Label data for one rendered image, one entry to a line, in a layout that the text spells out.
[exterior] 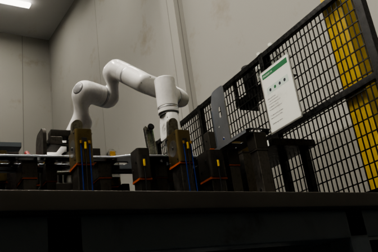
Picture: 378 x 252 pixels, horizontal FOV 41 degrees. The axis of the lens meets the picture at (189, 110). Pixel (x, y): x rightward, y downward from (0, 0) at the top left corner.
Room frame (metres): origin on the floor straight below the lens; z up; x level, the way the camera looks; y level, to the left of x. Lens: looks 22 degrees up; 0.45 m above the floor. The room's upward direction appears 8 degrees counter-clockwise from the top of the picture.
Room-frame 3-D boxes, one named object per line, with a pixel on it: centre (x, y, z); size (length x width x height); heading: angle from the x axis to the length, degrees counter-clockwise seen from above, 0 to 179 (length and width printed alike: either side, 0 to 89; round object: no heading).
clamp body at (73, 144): (1.57, 0.36, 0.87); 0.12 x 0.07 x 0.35; 30
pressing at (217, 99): (2.06, -0.13, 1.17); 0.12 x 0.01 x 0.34; 30
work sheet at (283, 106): (2.12, -0.42, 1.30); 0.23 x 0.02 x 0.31; 30
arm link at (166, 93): (1.89, 0.08, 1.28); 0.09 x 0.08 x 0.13; 142
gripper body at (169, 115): (1.89, 0.08, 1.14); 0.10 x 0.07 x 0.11; 30
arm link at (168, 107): (1.89, 0.08, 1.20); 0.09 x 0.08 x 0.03; 30
